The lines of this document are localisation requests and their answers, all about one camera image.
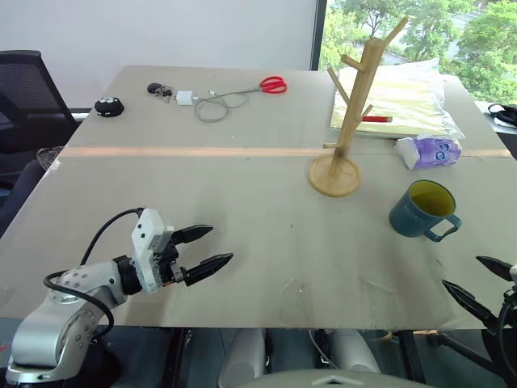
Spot grey charging cable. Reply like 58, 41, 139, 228
193, 86, 262, 124

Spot black mesh office chair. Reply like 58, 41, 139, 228
0, 49, 81, 155

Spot black bag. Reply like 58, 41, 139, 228
486, 103, 517, 130

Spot purple tissue pack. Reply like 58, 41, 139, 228
394, 135, 464, 172

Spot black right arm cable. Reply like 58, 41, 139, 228
496, 285, 517, 383

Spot black stand legs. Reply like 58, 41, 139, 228
398, 328, 506, 384

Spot white rounded robot leg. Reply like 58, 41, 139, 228
217, 327, 268, 388
330, 327, 381, 375

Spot grey rounded robot body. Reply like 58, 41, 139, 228
241, 368, 430, 388

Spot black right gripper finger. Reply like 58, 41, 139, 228
476, 255, 515, 280
441, 279, 501, 335

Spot red handled scissors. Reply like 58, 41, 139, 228
235, 75, 289, 97

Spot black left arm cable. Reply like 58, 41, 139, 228
43, 207, 146, 337

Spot black key fob with keys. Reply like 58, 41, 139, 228
146, 82, 175, 101

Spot black round device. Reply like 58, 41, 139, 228
94, 95, 125, 119

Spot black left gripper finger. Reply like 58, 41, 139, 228
173, 224, 214, 247
183, 252, 235, 288

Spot plastic bag with yellow sheets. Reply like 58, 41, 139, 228
328, 57, 466, 141

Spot blue mug with yellow inside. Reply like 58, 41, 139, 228
388, 179, 463, 243

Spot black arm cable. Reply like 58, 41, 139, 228
496, 285, 517, 383
43, 207, 146, 337

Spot wooden mug tree stand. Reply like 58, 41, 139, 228
308, 16, 410, 199

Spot dark window frame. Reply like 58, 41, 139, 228
309, 0, 329, 72

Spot wire mesh basket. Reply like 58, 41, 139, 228
35, 145, 65, 167

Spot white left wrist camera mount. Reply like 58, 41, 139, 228
130, 208, 177, 295

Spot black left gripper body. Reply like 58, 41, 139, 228
151, 230, 189, 288

